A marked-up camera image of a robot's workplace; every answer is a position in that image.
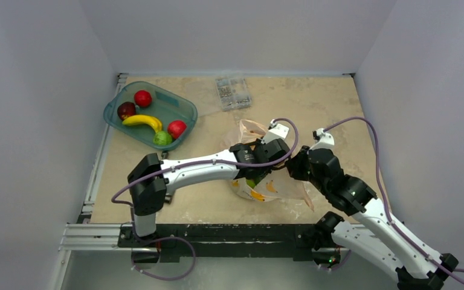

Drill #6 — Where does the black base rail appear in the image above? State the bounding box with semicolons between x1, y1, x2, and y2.
117;224;348;266

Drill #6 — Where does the dark red fake apple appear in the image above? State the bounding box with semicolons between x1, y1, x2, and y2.
117;101;137;121

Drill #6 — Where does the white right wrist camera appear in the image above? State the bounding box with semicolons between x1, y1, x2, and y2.
310;128;335;150

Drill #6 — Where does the green fake mango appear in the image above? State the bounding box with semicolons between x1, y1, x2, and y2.
246;179;257;189

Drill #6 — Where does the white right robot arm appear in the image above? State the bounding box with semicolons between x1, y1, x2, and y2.
285;146;459;289

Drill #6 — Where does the green fake custard apple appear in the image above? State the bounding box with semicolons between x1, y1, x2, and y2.
153;130;173;146

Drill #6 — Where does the yellow fake banana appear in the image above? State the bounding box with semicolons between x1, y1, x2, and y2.
122;114;163;133

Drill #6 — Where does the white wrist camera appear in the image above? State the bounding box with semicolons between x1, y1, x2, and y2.
310;128;335;150
262;122;291;144

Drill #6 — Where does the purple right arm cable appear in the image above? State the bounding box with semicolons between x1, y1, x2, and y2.
322;117;464;290

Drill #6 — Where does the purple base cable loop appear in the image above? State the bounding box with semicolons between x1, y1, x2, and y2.
129;231;199;281

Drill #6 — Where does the teal plastic tray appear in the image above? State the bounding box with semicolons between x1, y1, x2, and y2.
103;81;198;151

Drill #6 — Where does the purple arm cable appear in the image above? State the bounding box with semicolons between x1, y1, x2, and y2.
111;117;300;207
322;117;464;290

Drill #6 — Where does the translucent orange plastic bag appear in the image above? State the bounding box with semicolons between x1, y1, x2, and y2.
220;119;314;211

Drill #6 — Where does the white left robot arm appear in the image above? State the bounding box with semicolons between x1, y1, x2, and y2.
127;138;293;247

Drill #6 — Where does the clear screw organizer box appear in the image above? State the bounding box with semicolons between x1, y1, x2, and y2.
214;74;252;112

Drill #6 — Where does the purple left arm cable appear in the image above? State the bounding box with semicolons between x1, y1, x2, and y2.
111;117;300;207

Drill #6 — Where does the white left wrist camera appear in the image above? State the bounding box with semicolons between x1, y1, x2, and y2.
262;122;291;144

